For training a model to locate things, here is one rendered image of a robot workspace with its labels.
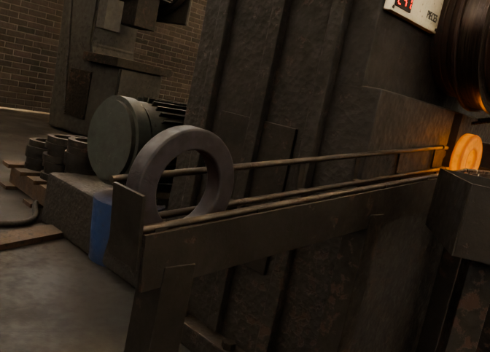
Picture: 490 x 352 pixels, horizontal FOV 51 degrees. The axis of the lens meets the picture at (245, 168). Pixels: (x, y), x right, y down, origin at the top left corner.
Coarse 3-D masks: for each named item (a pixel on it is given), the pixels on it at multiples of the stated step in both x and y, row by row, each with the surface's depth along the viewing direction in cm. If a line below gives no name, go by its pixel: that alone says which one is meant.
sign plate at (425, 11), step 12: (396, 0) 124; (408, 0) 128; (420, 0) 133; (432, 0) 137; (396, 12) 126; (408, 12) 130; (420, 12) 134; (432, 12) 139; (420, 24) 136; (432, 24) 140
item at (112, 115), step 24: (120, 96) 217; (96, 120) 225; (120, 120) 212; (144, 120) 211; (168, 120) 219; (96, 144) 224; (120, 144) 212; (144, 144) 209; (96, 168) 224; (120, 168) 211; (168, 168) 224; (48, 192) 243; (72, 192) 228; (168, 192) 234; (48, 216) 242; (72, 216) 227; (72, 240) 226; (120, 264) 200
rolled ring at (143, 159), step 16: (176, 128) 75; (192, 128) 75; (160, 144) 72; (176, 144) 74; (192, 144) 76; (208, 144) 78; (224, 144) 80; (144, 160) 71; (160, 160) 72; (208, 160) 81; (224, 160) 81; (128, 176) 72; (144, 176) 71; (208, 176) 83; (224, 176) 82; (144, 192) 72; (208, 192) 83; (224, 192) 83; (208, 208) 82; (224, 208) 84; (144, 224) 73; (192, 224) 80
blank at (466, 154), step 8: (464, 136) 153; (472, 136) 152; (456, 144) 152; (464, 144) 151; (472, 144) 153; (480, 144) 157; (456, 152) 151; (464, 152) 150; (472, 152) 157; (480, 152) 159; (456, 160) 151; (464, 160) 152; (472, 160) 158; (480, 160) 160; (456, 168) 151; (472, 168) 158
